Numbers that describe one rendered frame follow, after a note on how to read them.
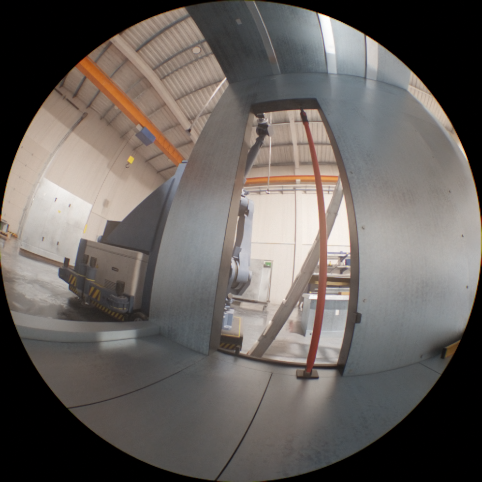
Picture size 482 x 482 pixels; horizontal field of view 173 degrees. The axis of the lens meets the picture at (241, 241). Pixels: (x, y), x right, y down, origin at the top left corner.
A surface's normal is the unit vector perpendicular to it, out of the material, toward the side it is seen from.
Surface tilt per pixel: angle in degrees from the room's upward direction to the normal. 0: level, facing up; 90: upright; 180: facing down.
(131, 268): 90
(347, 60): 180
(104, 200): 90
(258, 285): 78
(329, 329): 90
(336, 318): 90
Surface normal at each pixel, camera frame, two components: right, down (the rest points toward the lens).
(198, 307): -0.33, -0.29
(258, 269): -0.24, -0.48
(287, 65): -0.13, 0.96
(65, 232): 0.94, 0.03
